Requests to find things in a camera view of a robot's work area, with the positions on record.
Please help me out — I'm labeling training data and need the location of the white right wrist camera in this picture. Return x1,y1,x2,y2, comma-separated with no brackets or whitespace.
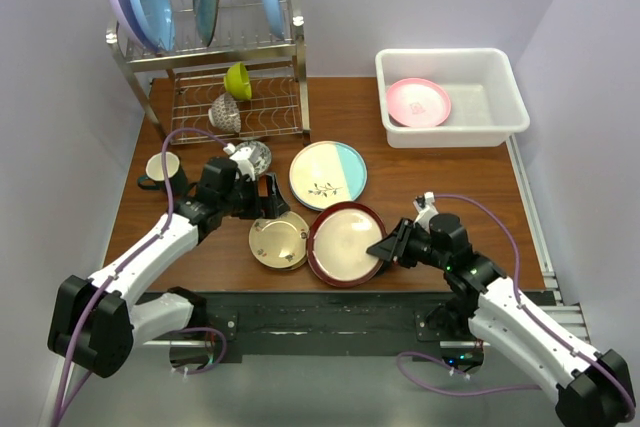
413,192,438,231

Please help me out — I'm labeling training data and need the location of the cream and teal plate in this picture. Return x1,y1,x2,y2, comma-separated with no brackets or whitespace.
289,141,368,211

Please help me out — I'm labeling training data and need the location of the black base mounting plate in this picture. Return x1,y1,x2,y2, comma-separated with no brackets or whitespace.
148,289,506,365

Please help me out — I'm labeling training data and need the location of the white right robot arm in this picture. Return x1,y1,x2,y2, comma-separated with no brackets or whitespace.
367,214,636,426

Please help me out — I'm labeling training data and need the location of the pink plate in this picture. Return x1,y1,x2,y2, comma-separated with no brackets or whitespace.
386,78,452,128

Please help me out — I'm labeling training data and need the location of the light blue plate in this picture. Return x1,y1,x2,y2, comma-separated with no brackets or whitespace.
130,0,175,52

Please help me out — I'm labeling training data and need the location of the white plastic bin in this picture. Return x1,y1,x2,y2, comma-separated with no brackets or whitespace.
375,48,530,148

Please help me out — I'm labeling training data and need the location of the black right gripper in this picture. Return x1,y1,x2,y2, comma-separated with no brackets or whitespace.
366,217,450,271

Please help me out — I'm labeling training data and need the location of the black floral patterned bowl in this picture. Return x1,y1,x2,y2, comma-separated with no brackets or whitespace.
237,140,272,177

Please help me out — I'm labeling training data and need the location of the cream yellow small plate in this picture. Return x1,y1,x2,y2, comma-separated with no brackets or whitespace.
248,212,309,260

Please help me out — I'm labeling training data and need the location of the red rimmed cream plate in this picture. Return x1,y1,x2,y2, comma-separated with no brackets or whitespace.
306,201,386,288

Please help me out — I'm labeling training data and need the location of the dark green mug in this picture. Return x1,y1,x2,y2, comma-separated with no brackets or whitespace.
136,152,189,196

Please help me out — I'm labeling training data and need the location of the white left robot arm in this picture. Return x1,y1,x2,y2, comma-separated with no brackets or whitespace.
47,157,290,378

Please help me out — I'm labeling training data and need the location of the steel dish rack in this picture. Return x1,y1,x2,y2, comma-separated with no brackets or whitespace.
106,0,311,145

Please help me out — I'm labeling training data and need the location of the red patterned white bowl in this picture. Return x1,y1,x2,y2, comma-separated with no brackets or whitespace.
208,93,242,133

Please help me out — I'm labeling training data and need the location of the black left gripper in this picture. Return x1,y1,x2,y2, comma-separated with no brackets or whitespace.
219,172,289,220

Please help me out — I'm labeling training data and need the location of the lime green bowl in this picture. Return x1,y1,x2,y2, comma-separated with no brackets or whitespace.
223,62,252,101

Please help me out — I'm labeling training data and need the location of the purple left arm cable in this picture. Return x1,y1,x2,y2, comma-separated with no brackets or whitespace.
49,128,236,426

